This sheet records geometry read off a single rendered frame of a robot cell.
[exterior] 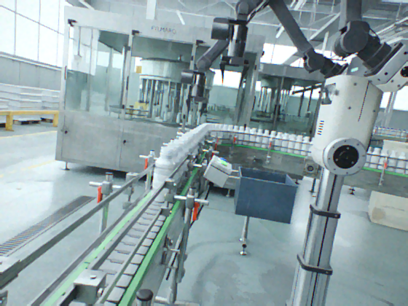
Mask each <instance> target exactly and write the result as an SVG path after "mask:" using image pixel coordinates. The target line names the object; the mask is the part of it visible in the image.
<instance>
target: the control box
mask: <svg viewBox="0 0 408 306"><path fill-rule="evenodd" d="M220 160H221V159H220V157H217V156H215V155H214V156H213V158H212V160H211V161H210V162H209V165H208V167H207V168H206V170H205V174H204V176H203V177H204V178H205V179H207V180H208V183H207V184H206V186H205V189H204V190H203V191H202V192H201V193H200V194H199V195H198V196H197V197H196V198H195V199H201V198H202V196H203V195H205V193H206V192H207V195H206V196H205V200H206V199H207V197H208V195H209V191H210V188H211V187H213V184H217V185H218V186H220V187H224V184H225V183H226V181H227V180H228V178H229V176H230V174H231V172H232V165H231V164H230V163H228V162H227V165H224V164H222V163H221V162H220ZM203 206H204V205H202V207H201V208H200V210H199V211H198V214H197V217H198V215H199V214H200V212H201V210H202V208H203ZM176 257H177V253H176V254H175V256H174V258H173V262H172V264H171V265H173V264H174V262H175V260H176ZM171 270H172V269H169V271H168V275H167V277H166V280H168V278H169V275H170V273H171Z"/></svg>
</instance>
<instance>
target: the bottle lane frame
mask: <svg viewBox="0 0 408 306"><path fill-rule="evenodd" d="M201 157H202V158H201V159H200V160H199V161H198V163H197V165H202V163H203V158H206V157H207V152H203V153H202V156H201ZM198 169H199V170H200V169H201V168H195V169H194V170H193V171H192V175H191V176H190V178H189V179H188V180H187V183H186V184H185V186H184V187H183V190H182V191H181V193H180V195H179V196H183V197H186V196H187V193H188V191H189V187H190V186H194V187H196V190H195V192H196V191H197V185H198V184H197V177H198V178H199V176H198ZM150 196H151V192H150V193H149V194H148V195H147V196H146V197H145V198H144V199H143V200H142V201H141V202H140V203H139V204H138V205H137V206H136V207H135V209H134V210H133V211H132V212H131V213H129V215H128V216H127V217H126V218H125V220H124V221H123V222H121V223H120V224H119V226H118V227H117V228H116V229H115V230H114V231H113V232H112V233H111V234H110V235H109V236H108V237H107V239H105V240H104V242H103V243H102V244H100V245H99V247H98V248H97V249H96V250H95V251H94V252H93V253H92V254H91V255H90V256H89V258H88V259H87V260H86V261H85V262H84V263H83V264H82V265H81V266H80V267H79V268H78V269H77V270H76V272H75V273H74V274H73V275H71V276H70V277H69V279H68V280H67V281H66V282H65V283H64V284H63V285H62V286H61V287H60V288H59V289H58V290H57V291H56V293H55V294H53V295H52V296H51V297H50V299H49V300H48V301H47V302H46V303H45V304H44V305H43V306H52V305H53V304H54V303H55V302H56V301H57V300H58V299H59V298H60V297H61V296H64V295H65V290H66V289H68V288H69V286H70V285H71V284H72V283H73V282H74V281H75V280H76V279H77V277H78V276H79V275H80V274H81V273H82V271H83V270H84V269H88V268H87V267H88V265H90V263H91V261H92V260H94V259H97V258H96V256H97V255H98V254H99V253H100V252H101V251H102V250H103V249H105V247H106V245H107V244H108V243H109V242H111V239H112V238H113V237H114V236H115V235H116V234H118V232H119V231H120V230H121V228H122V227H124V225H125V224H126V222H129V219H130V218H131V217H133V214H134V213H136V212H138V209H139V208H141V206H142V205H143V204H144V203H145V202H146V201H147V200H148V198H149V197H150ZM185 207H186V202H183V201H178V200H176V201H175V204H173V207H172V208H171V211H172V213H171V215H170V216H166V220H165V221H164V222H163V225H162V227H161V228H160V231H159V232H158V233H157V236H156V238H155V239H154V240H153V243H152V245H151V246H150V247H149V250H148V252H147V253H146V256H144V259H143V261H142V263H141V264H140V265H138V270H137V272H136V273H135V275H134V276H132V281H131V282H130V284H129V286H128V287H127V288H126V289H124V290H125V293H124V294H123V296H122V298H121V300H120V301H119V303H114V304H116V306H135V305H136V292H137V291H138V290H140V289H149V290H151V291H153V299H152V304H154V301H155V299H156V296H157V293H158V290H159V287H160V285H161V283H162V280H163V278H164V274H165V271H166V270H167V268H166V267H165V265H163V264H162V260H163V255H164V252H165V251H166V254H167V257H166V260H165V262H166V264H167V265H168V263H169V261H170V258H171V256H172V255H173V252H172V251H168V250H167V248H165V237H166V236H167V234H169V237H170V240H169V243H168V246H169V248H172V249H174V248H175V246H176V244H177V241H178V238H179V235H180V233H181V231H182V227H183V225H184V210H185Z"/></svg>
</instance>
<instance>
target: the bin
mask: <svg viewBox="0 0 408 306"><path fill-rule="evenodd" d="M232 172H238V177H236V176H229V177H230V178H234V179H237V181H236V189H235V196H234V202H231V201H227V200H220V199H214V200H220V201H224V202H228V203H234V207H235V211H228V212H232V213H235V214H236V215H240V216H250V217H254V218H258V219H265V220H269V221H275V222H282V223H287V224H290V223H291V217H292V211H293V207H294V201H295V198H296V191H297V188H298V186H297V185H296V184H295V182H294V181H292V180H291V178H290V177H289V176H288V175H287V174H283V173H272V172H268V171H264V170H257V169H252V168H242V167H239V170H232ZM203 208H210V207H203ZM210 209H214V210H218V211H225V210H221V209H217V208H210Z"/></svg>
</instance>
